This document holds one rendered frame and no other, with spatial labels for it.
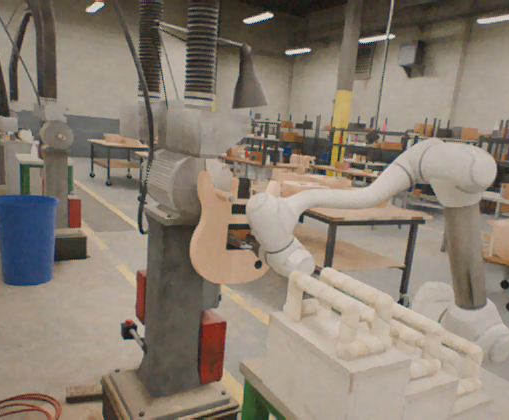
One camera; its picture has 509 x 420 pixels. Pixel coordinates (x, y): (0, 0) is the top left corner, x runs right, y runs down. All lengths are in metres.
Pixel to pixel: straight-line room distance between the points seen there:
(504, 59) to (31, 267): 12.35
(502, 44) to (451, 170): 12.85
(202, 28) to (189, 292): 1.06
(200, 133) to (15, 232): 3.06
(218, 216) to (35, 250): 2.89
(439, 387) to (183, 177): 1.13
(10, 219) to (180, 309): 2.51
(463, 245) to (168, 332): 1.24
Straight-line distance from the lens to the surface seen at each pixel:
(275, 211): 1.29
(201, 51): 1.61
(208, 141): 1.44
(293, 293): 0.94
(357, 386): 0.84
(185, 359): 2.17
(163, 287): 1.98
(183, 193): 1.74
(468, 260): 1.59
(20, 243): 4.34
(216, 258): 1.67
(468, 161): 1.43
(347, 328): 0.83
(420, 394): 0.99
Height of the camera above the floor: 1.49
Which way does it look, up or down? 13 degrees down
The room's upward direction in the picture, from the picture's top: 5 degrees clockwise
